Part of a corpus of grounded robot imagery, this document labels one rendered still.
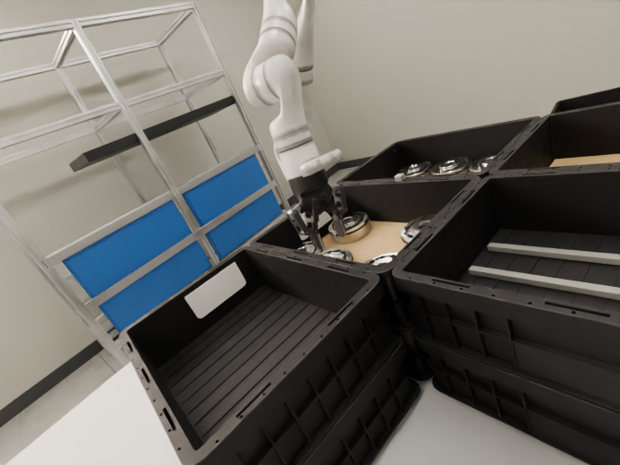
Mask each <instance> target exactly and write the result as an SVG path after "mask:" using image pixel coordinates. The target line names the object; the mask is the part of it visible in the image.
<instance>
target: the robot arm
mask: <svg viewBox="0 0 620 465"><path fill-rule="evenodd" d="M315 13H316V0H303V1H302V5H301V9H300V12H299V15H298V17H297V18H296V17H295V15H294V13H293V11H292V8H291V7H290V5H289V4H288V2H287V1H286V0H263V19H262V25H261V30H260V35H259V40H258V45H257V47H256V49H255V50H254V52H253V54H252V56H251V58H250V60H249V63H248V65H247V67H246V69H245V72H244V78H243V87H244V94H245V97H246V98H247V99H248V101H249V102H250V103H251V104H252V105H253V106H255V107H257V108H260V109H264V108H268V107H270V106H272V105H274V104H276V103H278V102H280V115H279V116H278V117H277V118H276V119H275V120H273V121H272V122H271V124H270V125H269V131H270V134H271V135H272V138H273V141H274V153H275V156H276V159H277V161H278V163H279V165H280V167H281V169H282V172H283V174H284V176H285V178H286V180H287V181H288V182H289V184H290V187H291V189H292V192H293V193H294V195H295V197H296V206H295V207H293V208H292V209H288V210H286V215H287V216H288V218H289V219H290V221H291V222H292V225H293V226H294V228H295V229H296V231H297V232H298V233H299V234H300V235H307V236H308V235H309V236H310V238H311V241H312V243H313V246H314V248H315V249H317V250H320V251H323V250H325V249H326V247H325V246H324V243H323V240H322V238H321V235H320V233H319V232H318V222H319V215H321V214H322V213H323V212H324V211H325V212H326V213H327V214H328V215H329V216H330V217H331V218H332V219H333V221H332V222H333V224H334V227H335V230H336V232H337V235H338V236H339V237H344V236H345V235H346V227H345V225H344V222H343V219H342V217H343V214H344V213H345V212H347V211H348V207H347V202H346V196H345V192H344V187H343V185H333V186H330V185H329V184H328V176H327V173H326V170H325V168H327V167H328V166H330V165H332V164H334V163H336V162H338V161H341V160H342V159H343V156H342V153H341V150H339V149H335V150H333V151H331V152H329V153H326V154H324V155H319V152H318V150H317V148H316V145H315V143H314V136H313V122H312V94H313V77H314V26H315ZM332 195H333V196H334V201H335V203H334V202H333V200H332V199H331V198H332ZM301 210H302V211H303V212H304V220H303V219H302V217H301V216H302V213H301ZM311 216H313V218H311ZM304 221H305V223H306V224H305V223H304Z"/></svg>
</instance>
